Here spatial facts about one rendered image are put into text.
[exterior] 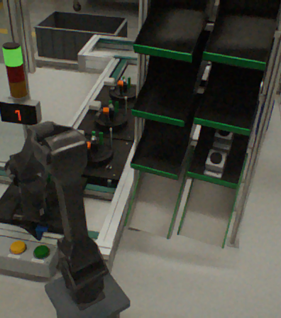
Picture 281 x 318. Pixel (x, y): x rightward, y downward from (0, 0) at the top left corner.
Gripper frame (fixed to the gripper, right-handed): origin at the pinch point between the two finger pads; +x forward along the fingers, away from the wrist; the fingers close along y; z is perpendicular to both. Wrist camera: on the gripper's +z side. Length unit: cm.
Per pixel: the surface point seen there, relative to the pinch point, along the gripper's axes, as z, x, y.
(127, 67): 138, 12, 6
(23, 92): 31.8, -22.8, 15.3
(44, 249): 0.3, 7.7, -0.7
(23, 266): -3.5, 11.8, 4.5
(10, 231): 6.0, 9.5, 12.2
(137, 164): 15.5, -14.7, -23.2
